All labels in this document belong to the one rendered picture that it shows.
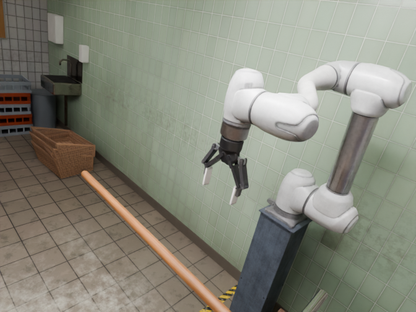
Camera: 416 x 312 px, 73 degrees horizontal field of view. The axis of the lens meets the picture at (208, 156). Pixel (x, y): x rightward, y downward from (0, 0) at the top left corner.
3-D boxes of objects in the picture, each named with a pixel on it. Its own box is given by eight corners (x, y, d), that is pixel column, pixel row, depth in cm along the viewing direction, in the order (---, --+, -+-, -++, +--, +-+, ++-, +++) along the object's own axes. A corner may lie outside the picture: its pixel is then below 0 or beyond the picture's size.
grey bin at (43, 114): (61, 130, 441) (60, 95, 419) (34, 132, 414) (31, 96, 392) (52, 122, 463) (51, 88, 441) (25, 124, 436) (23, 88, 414)
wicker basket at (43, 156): (54, 181, 314) (53, 158, 303) (31, 161, 342) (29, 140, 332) (94, 170, 351) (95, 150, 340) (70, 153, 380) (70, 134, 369)
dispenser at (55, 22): (64, 44, 394) (64, 16, 380) (55, 43, 386) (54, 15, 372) (56, 41, 410) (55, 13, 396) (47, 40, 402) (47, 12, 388)
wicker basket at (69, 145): (56, 166, 307) (55, 143, 296) (30, 147, 334) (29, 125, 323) (96, 156, 345) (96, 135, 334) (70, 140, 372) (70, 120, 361)
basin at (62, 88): (81, 130, 401) (82, 62, 364) (54, 132, 375) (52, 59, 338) (68, 119, 428) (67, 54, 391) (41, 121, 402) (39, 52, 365)
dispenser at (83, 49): (88, 63, 353) (89, 46, 345) (82, 62, 346) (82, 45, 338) (85, 61, 358) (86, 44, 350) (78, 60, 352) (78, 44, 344)
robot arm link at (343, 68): (317, 57, 113) (350, 65, 104) (340, 53, 123) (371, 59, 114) (309, 90, 120) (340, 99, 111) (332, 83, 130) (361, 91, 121)
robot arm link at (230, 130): (236, 114, 94) (231, 131, 97) (216, 116, 88) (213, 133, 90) (257, 124, 89) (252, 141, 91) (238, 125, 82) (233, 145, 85)
